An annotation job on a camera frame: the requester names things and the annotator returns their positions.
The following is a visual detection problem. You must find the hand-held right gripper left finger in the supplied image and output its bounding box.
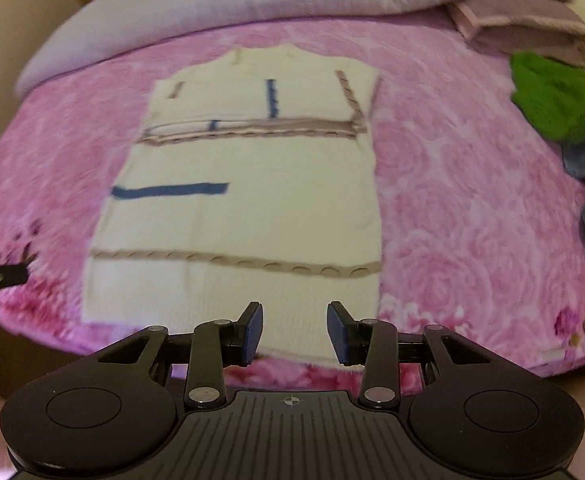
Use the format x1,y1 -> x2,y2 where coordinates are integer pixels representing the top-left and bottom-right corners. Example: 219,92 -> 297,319
95,301 -> 264,409

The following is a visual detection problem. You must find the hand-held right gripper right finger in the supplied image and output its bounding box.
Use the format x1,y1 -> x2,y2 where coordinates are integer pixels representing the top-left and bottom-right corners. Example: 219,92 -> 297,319
325,301 -> 493,409

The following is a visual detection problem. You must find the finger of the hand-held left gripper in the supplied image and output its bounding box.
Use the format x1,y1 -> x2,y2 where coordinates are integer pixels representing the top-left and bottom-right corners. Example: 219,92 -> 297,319
0,259 -> 30,302

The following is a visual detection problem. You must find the cream knit sweater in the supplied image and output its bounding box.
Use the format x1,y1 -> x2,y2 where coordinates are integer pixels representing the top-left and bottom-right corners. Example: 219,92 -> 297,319
81,45 -> 384,371

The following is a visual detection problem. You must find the pink rose-print blanket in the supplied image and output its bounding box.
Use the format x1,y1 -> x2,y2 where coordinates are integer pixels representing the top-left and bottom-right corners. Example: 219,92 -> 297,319
0,15 -> 585,381

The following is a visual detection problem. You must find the green knit sweater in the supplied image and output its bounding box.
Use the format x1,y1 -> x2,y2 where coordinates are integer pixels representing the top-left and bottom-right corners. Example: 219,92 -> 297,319
509,51 -> 585,145

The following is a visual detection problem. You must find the mauve pillow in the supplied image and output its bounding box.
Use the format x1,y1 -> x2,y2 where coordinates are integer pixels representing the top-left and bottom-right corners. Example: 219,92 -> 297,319
445,0 -> 585,66

